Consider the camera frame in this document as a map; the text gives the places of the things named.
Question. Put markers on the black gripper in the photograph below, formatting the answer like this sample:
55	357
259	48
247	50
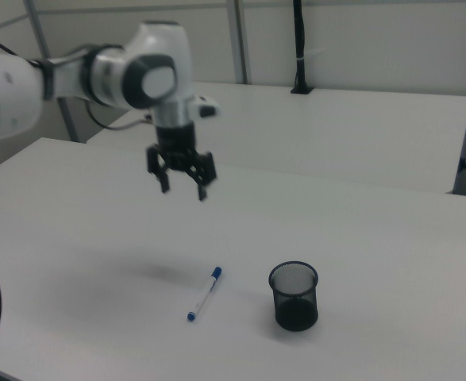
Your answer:
176	143

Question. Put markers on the white marker with blue cap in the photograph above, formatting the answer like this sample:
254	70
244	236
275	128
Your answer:
205	293

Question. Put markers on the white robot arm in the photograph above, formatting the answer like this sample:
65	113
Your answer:
153	47

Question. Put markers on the white zip tie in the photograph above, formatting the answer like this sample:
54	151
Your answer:
301	59

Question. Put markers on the black mesh pen cup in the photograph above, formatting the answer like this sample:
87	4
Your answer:
296	313

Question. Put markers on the grey partition post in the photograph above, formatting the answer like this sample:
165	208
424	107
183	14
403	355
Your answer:
239	39

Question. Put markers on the black camera pole with base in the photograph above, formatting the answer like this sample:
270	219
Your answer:
299	39

